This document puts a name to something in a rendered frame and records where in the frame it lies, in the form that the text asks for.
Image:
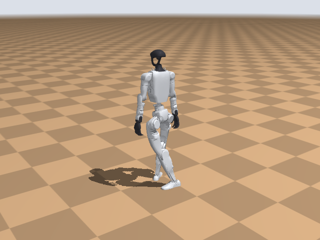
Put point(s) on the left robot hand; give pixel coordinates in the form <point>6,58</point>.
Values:
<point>137,126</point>

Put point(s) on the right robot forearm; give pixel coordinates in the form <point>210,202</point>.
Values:
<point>173,104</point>

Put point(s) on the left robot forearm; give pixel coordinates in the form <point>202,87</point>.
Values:
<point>140,107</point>

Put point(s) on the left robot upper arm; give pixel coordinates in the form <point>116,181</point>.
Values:
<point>145,79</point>

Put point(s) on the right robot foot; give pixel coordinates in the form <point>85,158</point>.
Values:
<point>156,178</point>

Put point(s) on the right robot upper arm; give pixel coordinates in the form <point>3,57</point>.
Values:
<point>172,84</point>

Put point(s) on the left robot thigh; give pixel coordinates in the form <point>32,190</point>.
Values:
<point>153,136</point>

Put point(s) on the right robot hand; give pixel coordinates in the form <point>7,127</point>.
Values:
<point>175,119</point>

